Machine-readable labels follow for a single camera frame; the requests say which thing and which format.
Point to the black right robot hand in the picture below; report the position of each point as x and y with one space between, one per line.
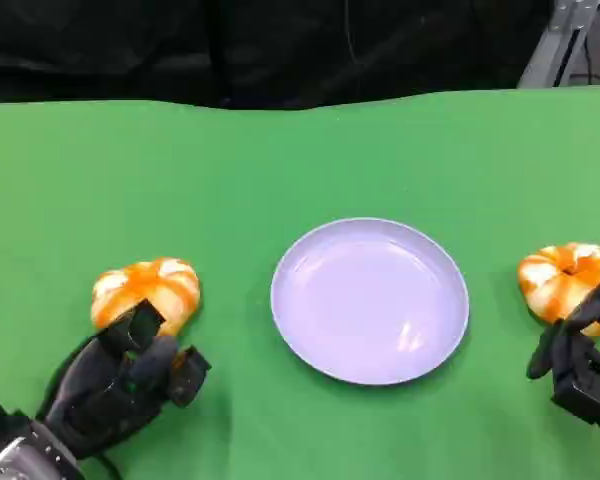
580 370

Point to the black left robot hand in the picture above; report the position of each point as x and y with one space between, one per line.
105 390

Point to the orange and white bread roll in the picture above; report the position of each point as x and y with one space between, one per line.
550 285
150 280

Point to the lilac plate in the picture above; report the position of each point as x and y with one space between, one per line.
370 300

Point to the green table cloth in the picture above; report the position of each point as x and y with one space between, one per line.
280 160

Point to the black backdrop curtain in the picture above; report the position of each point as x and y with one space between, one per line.
180 45

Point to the grey metal frame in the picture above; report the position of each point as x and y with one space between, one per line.
545 55

